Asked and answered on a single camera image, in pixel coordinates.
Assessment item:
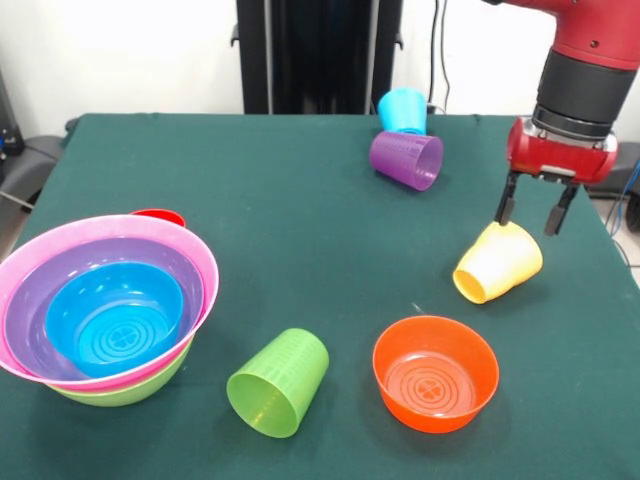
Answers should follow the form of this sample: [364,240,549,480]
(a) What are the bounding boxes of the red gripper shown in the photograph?
[493,115,620,236]

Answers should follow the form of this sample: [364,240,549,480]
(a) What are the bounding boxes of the yellow cup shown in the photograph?
[452,221,544,305]

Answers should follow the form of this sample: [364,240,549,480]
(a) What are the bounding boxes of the blue bowl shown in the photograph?
[44,261,186,379]

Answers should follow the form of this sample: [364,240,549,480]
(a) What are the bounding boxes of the purple cup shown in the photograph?
[368,130,445,192]

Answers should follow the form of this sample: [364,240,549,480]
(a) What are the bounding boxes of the blue cup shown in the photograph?
[377,87,428,136]

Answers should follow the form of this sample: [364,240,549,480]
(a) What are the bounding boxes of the orange bowl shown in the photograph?
[372,314,501,434]

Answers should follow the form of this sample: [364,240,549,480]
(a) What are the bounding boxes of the dark green table cloth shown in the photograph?
[0,112,640,480]

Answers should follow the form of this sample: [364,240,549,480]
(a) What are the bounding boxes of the green cup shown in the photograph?
[226,327,331,440]

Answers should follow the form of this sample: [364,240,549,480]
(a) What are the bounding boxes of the red cup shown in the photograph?
[127,208,187,230]

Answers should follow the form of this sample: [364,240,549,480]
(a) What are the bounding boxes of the pink bowl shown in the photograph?
[0,214,220,392]

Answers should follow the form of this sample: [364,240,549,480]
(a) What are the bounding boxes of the purple bowl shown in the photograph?
[4,236,206,381]

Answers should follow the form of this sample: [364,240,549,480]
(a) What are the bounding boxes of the green bowl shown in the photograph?
[44,332,197,408]

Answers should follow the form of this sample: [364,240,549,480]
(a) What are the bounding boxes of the black equipment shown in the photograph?
[0,69,26,160]

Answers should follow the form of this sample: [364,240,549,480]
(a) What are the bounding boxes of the blue cable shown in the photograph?
[605,159,640,236]

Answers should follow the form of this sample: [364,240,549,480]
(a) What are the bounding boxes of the black cable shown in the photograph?
[439,0,452,114]
[426,0,440,104]

